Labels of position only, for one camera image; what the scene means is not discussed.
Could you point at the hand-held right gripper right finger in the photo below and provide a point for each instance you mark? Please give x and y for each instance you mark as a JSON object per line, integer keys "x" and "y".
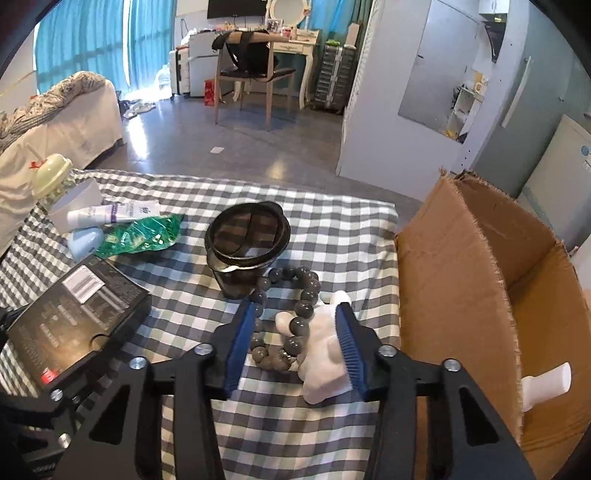
{"x": 352, "y": 355}

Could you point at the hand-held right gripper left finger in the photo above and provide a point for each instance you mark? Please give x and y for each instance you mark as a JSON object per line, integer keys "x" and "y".
{"x": 239, "y": 350}

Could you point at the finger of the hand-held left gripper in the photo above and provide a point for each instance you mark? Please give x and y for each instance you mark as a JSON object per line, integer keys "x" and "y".
{"x": 41, "y": 415}

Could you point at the white plush toy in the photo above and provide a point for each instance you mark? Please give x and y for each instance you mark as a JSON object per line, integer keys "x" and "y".
{"x": 323, "y": 360}

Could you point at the brown cardboard box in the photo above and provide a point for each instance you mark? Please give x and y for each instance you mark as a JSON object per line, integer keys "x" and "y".
{"x": 452, "y": 286}

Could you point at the green snack packet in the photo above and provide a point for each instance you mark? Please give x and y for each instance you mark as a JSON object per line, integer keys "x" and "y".
{"x": 143, "y": 233}

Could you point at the white cream tube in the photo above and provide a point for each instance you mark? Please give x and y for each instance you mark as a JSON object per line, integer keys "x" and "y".
{"x": 115, "y": 213}

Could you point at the black product box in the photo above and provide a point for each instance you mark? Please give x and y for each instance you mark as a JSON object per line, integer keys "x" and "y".
{"x": 78, "y": 318}

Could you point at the dark transparent cup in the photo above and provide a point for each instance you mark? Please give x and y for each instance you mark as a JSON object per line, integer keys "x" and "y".
{"x": 244, "y": 240}

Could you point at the checkered tablecloth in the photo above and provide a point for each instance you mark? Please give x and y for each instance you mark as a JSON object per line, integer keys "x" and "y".
{"x": 323, "y": 230}

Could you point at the light blue small bottle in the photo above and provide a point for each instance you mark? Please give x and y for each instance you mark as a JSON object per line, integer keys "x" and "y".
{"x": 85, "y": 242}

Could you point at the white plastic bottle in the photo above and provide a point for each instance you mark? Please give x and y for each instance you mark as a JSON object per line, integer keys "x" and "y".
{"x": 547, "y": 381}

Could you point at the white louvered wardrobe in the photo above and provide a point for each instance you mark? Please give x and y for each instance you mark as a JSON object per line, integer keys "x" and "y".
{"x": 369, "y": 138}

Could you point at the white box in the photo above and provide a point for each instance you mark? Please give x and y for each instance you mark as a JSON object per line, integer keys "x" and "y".
{"x": 76, "y": 198}

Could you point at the green lidded drink bottle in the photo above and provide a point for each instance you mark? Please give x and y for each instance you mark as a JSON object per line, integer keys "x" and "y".
{"x": 51, "y": 173}

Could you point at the red paper bag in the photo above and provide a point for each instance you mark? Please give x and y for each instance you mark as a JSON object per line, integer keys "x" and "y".
{"x": 210, "y": 92}

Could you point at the pair of slippers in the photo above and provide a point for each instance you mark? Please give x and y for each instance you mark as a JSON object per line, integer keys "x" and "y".
{"x": 138, "y": 108}

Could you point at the wooden chair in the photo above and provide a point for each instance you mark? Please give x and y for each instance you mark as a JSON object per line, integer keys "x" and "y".
{"x": 258, "y": 76}

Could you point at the white refrigerator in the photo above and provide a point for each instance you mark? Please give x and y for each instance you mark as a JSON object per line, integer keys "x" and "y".
{"x": 563, "y": 175}

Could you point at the grey plastic drawer tower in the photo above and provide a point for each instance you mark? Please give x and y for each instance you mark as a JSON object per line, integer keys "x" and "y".
{"x": 334, "y": 76}

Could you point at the bed with white sheet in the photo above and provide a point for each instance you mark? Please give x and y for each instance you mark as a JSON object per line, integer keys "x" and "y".
{"x": 69, "y": 124}

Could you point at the white low cabinet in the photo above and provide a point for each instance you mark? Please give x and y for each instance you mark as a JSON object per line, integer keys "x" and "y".
{"x": 198, "y": 60}

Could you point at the black bag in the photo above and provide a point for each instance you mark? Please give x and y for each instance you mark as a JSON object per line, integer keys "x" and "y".
{"x": 251, "y": 50}

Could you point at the white vanity desk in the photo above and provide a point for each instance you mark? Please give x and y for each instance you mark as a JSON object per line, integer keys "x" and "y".
{"x": 302, "y": 48}

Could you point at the blue curtain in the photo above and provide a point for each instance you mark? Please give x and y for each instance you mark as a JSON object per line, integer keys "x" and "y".
{"x": 101, "y": 41}

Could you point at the black monitor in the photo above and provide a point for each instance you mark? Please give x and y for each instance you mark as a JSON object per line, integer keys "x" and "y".
{"x": 235, "y": 8}

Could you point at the round white mirror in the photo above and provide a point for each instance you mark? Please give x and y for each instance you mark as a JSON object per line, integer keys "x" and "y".
{"x": 288, "y": 11}

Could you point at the rectangular wall mirror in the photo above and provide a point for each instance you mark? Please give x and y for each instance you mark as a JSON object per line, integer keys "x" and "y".
{"x": 438, "y": 69}

